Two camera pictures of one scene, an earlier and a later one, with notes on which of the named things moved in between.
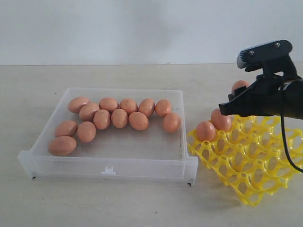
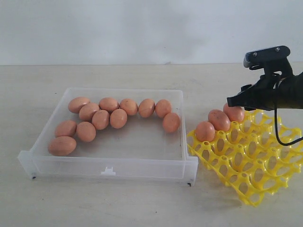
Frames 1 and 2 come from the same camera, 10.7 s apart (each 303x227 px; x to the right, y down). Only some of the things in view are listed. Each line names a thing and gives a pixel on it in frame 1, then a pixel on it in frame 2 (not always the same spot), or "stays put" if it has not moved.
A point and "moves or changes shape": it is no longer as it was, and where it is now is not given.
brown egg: (205, 131) stays put
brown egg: (75, 104) stays put
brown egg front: (223, 123) stays put
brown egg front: (239, 84) moves or changes shape
